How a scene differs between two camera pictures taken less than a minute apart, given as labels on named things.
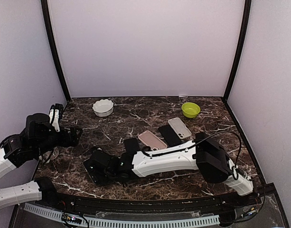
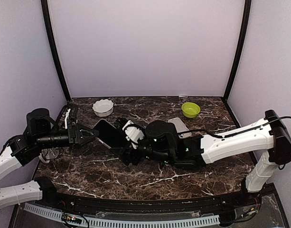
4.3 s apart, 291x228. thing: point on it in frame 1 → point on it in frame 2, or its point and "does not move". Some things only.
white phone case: x=182 y=131 does not move
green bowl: x=190 y=109 does not move
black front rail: x=79 y=204 does not move
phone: x=90 y=166 → x=109 y=135
